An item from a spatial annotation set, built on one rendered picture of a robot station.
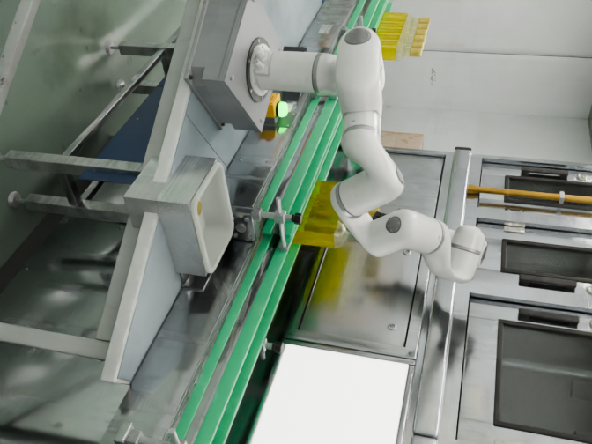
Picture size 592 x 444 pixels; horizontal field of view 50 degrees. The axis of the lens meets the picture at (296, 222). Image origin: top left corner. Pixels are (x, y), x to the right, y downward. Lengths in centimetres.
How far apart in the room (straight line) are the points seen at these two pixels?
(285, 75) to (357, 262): 60
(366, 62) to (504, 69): 665
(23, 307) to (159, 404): 75
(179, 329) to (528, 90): 700
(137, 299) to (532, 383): 95
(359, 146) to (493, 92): 687
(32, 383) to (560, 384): 131
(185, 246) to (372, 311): 55
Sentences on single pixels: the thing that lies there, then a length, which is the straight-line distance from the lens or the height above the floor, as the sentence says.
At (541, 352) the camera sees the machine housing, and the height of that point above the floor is 162.
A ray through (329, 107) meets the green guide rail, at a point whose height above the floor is 95.
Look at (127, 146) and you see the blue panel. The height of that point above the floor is 40.
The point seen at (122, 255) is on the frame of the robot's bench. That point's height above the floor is 67.
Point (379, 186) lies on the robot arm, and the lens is 132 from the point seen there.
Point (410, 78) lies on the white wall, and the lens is 814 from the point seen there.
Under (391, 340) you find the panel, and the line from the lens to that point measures 166.
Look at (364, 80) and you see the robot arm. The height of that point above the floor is 116.
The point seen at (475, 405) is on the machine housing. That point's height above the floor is 147.
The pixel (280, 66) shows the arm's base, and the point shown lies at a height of 94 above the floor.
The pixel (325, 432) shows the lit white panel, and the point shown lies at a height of 115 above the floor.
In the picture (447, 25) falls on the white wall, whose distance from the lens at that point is 780.
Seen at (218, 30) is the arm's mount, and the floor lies 80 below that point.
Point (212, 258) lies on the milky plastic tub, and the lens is 154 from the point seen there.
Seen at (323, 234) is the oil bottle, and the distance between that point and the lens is 171.
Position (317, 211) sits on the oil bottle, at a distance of 178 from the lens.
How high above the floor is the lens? 139
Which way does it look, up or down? 15 degrees down
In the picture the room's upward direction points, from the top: 97 degrees clockwise
